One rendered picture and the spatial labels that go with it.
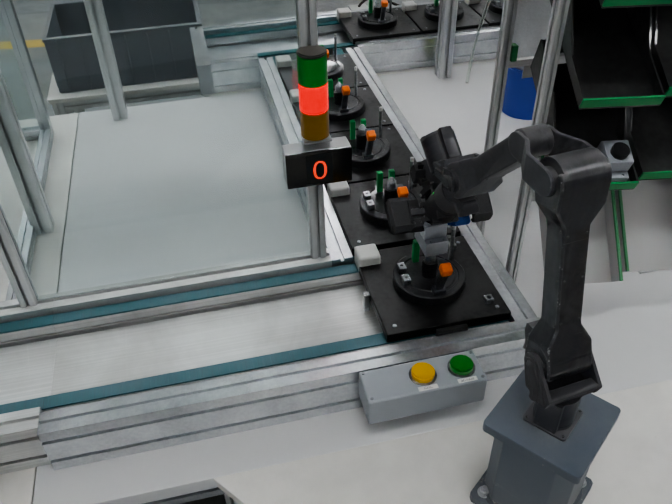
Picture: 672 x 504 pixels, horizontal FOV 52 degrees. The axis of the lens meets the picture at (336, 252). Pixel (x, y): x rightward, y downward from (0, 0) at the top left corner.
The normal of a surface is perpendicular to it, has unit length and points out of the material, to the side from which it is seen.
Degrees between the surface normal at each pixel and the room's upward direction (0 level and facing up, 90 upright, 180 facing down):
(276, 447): 0
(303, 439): 0
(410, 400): 90
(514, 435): 0
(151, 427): 90
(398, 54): 90
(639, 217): 45
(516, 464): 90
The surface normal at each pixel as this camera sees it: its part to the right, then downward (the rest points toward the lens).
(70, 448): 0.23, 0.61
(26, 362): -0.02, -0.77
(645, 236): 0.03, -0.10
